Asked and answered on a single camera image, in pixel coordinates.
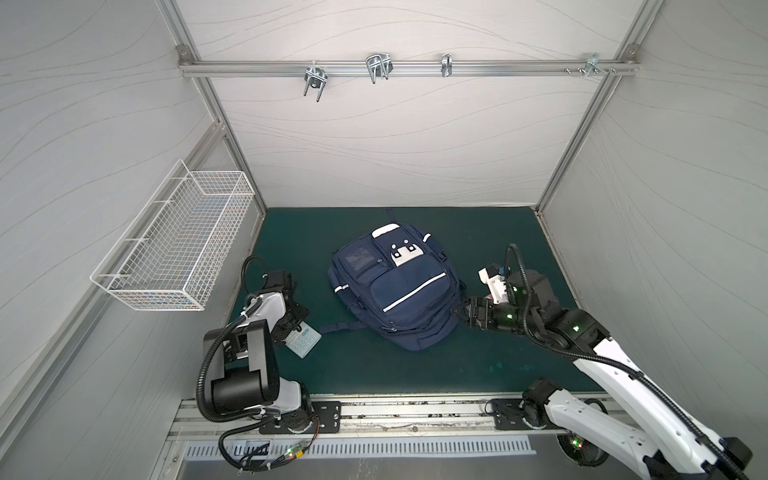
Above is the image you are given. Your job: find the navy blue student backpack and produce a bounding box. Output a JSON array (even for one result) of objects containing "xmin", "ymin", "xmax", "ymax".
[{"xmin": 318, "ymin": 208, "xmax": 465, "ymax": 352}]

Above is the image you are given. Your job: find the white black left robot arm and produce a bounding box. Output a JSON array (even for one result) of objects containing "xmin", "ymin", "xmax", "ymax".
[{"xmin": 195, "ymin": 270, "xmax": 320, "ymax": 433}]

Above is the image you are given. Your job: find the metal u-bolt clamp middle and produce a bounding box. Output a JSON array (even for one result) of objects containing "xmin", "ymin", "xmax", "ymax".
[{"xmin": 365, "ymin": 53, "xmax": 393, "ymax": 84}]

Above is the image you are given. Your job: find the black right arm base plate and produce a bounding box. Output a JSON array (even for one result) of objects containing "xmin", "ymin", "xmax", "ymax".
[{"xmin": 488, "ymin": 398, "xmax": 542, "ymax": 431}]

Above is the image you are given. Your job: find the white slotted cable duct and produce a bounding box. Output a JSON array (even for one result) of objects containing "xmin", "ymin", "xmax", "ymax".
[{"xmin": 183, "ymin": 435, "xmax": 537, "ymax": 462}]

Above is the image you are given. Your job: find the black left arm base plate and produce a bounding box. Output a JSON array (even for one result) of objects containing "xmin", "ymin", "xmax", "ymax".
[{"xmin": 259, "ymin": 401, "xmax": 342, "ymax": 435}]

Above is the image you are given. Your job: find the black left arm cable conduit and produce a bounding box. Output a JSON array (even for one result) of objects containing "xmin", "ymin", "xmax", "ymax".
[{"xmin": 195, "ymin": 254, "xmax": 271, "ymax": 424}]

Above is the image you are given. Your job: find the metal ring clamp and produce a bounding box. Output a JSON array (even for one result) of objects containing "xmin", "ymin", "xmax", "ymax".
[{"xmin": 441, "ymin": 53, "xmax": 453, "ymax": 78}]

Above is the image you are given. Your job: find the white wire basket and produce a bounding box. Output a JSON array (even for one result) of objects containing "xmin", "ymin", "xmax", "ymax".
[{"xmin": 90, "ymin": 160, "xmax": 254, "ymax": 312}]

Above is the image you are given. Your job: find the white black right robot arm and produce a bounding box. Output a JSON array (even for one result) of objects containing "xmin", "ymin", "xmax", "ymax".
[{"xmin": 454, "ymin": 266, "xmax": 753, "ymax": 479}]

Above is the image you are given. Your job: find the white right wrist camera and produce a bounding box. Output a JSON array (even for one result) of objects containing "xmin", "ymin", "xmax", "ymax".
[{"xmin": 478, "ymin": 264, "xmax": 508, "ymax": 305}]

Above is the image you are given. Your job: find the metal u-bolt clamp left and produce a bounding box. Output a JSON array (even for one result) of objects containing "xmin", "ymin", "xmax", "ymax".
[{"xmin": 303, "ymin": 63, "xmax": 328, "ymax": 102}]

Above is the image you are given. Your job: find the metal u-bolt clamp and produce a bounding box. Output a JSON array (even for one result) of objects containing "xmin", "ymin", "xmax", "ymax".
[
  {"xmin": 365, "ymin": 53, "xmax": 393, "ymax": 84},
  {"xmin": 303, "ymin": 63, "xmax": 328, "ymax": 102}
]

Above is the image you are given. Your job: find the metal bracket clamp right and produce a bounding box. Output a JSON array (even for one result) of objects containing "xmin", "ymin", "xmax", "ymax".
[{"xmin": 563, "ymin": 54, "xmax": 617, "ymax": 79}]

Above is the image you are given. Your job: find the grey green calculator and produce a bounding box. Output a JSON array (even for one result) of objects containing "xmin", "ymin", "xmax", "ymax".
[{"xmin": 285, "ymin": 322, "xmax": 322, "ymax": 359}]

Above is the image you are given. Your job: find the aluminium crossbar rail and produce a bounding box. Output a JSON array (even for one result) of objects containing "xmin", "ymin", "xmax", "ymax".
[{"xmin": 179, "ymin": 57, "xmax": 640, "ymax": 78}]

